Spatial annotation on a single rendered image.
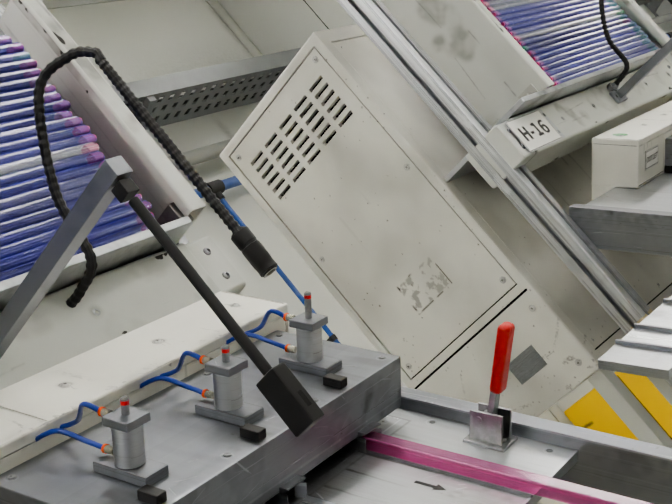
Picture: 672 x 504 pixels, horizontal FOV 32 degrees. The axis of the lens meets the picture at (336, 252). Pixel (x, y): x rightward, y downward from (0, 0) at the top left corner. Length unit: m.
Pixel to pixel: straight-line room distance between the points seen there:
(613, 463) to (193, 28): 3.48
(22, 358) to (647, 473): 0.52
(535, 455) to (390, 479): 0.12
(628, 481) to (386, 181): 1.04
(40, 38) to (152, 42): 2.83
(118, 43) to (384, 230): 2.20
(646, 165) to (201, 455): 1.26
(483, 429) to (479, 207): 0.94
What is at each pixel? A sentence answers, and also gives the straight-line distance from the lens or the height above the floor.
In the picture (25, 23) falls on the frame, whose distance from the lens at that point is 1.30.
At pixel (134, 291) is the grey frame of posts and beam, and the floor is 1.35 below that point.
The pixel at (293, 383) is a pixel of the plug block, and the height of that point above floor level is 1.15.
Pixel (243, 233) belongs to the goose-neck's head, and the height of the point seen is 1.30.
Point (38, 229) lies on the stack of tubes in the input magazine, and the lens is 1.05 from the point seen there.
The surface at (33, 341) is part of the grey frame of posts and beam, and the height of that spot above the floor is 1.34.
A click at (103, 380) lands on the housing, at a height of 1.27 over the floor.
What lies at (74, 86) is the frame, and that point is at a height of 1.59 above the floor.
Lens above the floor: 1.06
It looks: 11 degrees up
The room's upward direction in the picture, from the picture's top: 39 degrees counter-clockwise
